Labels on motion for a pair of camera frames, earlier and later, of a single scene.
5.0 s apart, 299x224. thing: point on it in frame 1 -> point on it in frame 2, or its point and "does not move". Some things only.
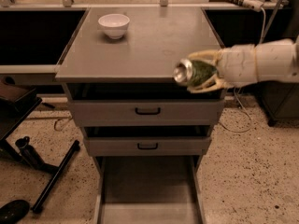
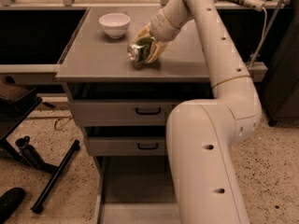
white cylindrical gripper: [238, 66] -> [162, 26]
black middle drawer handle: [147, 148] does not move
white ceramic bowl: [114, 24] does not move
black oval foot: [12, 212] -> [9, 200]
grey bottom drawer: [149, 189] does not move
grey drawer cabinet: [148, 133] does not move
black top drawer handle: [147, 113] does not move
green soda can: [192, 71] -> [139, 50]
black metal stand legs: [30, 156] does not move
